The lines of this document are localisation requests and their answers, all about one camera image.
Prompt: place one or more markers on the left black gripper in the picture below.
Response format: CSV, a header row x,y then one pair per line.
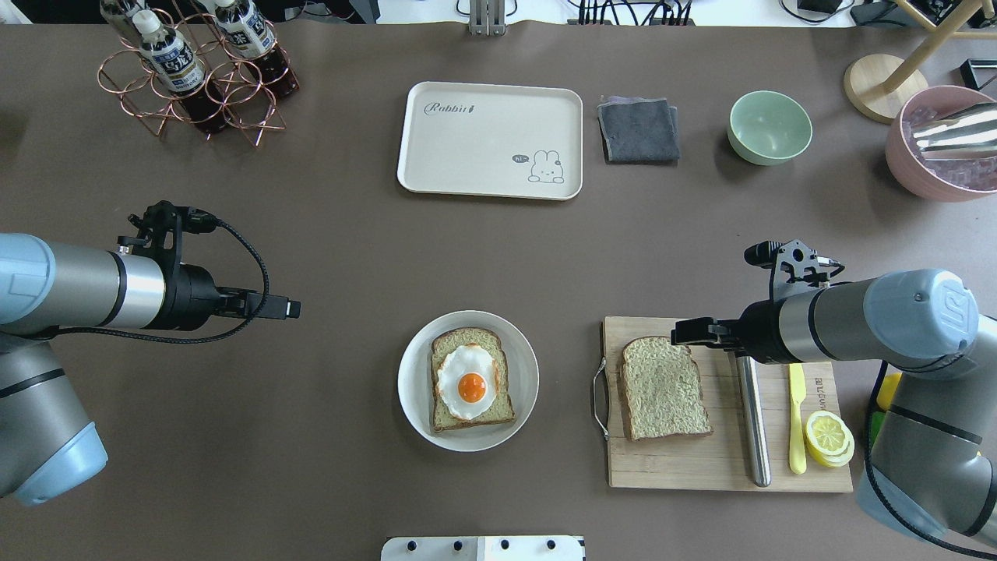
x,y
192,292

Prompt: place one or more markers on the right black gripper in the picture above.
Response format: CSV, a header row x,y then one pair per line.
x,y
757,324

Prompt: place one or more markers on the plain bread slice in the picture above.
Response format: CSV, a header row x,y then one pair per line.
x,y
661,392

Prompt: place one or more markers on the white round plate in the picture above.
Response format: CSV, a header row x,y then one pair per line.
x,y
414,381

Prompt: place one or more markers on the bread slice with fried egg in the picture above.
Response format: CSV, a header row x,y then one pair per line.
x,y
469,380

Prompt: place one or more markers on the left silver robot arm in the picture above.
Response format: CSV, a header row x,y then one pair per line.
x,y
60,296

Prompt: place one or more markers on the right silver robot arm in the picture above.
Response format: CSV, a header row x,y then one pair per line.
x,y
924,472

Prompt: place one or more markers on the cream rabbit tray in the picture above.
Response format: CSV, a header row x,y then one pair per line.
x,y
492,140

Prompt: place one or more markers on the steel cylinder muddler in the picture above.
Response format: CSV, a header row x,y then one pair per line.
x,y
755,434

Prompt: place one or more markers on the yellow plastic knife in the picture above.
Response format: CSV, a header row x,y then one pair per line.
x,y
797,392

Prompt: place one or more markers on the lemon half slice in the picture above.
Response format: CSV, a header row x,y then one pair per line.
x,y
828,439

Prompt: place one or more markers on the yellow lemon upper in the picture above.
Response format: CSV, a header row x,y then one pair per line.
x,y
885,395

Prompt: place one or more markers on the grey folded cloth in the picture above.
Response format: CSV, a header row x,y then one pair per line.
x,y
639,130

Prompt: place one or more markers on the green bowl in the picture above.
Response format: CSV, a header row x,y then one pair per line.
x,y
768,127

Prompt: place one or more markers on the tea bottle one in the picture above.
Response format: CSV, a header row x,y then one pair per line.
x,y
181,71

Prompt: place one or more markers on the tea bottle two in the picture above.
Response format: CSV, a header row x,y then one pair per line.
x,y
250,37

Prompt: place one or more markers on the pink bowl with ice cubes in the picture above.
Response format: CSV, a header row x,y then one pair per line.
x,y
939,180

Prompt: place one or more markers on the wooden cup stand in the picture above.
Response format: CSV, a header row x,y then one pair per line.
x,y
879,85

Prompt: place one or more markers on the tea bottle three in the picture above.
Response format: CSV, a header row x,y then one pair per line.
x,y
119,15

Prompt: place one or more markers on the steel ice scoop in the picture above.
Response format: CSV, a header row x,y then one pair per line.
x,y
965,134

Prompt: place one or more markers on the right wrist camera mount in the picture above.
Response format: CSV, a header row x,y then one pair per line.
x,y
794,267

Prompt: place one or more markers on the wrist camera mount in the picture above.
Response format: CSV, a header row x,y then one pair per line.
x,y
159,232
794,267

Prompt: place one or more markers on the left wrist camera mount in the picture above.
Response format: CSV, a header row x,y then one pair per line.
x,y
159,232

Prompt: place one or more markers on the copper wire bottle rack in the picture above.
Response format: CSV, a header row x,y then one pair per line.
x,y
221,67

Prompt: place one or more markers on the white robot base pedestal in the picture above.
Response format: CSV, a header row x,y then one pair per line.
x,y
487,547

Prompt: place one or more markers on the aluminium frame post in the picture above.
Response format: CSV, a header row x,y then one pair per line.
x,y
487,18

